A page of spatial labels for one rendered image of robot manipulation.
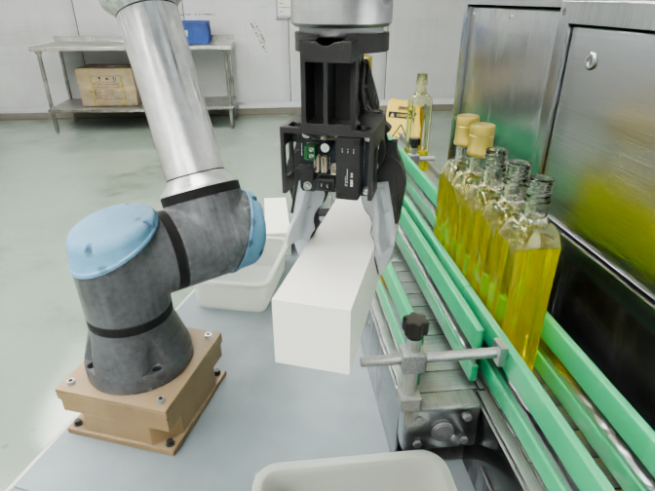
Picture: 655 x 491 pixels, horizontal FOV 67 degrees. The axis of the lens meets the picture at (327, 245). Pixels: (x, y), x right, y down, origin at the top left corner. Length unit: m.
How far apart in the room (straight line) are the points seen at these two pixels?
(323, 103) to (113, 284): 0.39
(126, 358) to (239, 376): 0.22
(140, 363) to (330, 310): 0.41
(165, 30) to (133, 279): 0.34
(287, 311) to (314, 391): 0.47
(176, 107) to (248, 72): 5.74
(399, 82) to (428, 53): 0.49
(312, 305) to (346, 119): 0.14
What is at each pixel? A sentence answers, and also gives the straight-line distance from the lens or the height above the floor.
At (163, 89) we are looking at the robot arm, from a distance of 0.74.
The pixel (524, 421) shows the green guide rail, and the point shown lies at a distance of 0.61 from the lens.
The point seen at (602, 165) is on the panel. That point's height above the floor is 1.13.
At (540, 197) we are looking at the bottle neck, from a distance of 0.60.
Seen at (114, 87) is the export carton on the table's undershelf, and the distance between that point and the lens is 6.07.
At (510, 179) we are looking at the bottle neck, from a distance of 0.65.
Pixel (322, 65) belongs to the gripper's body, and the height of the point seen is 1.28.
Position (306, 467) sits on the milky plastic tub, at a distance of 0.62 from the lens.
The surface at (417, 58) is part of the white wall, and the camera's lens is 6.70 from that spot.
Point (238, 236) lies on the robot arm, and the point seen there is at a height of 1.02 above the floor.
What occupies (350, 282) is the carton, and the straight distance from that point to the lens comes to 0.40.
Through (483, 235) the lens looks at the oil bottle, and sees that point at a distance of 0.68.
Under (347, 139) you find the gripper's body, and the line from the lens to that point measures 0.37.
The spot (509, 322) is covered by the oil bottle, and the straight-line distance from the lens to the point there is 0.65.
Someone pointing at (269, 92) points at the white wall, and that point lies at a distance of 6.49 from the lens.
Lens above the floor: 1.32
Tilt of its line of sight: 27 degrees down
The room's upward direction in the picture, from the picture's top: straight up
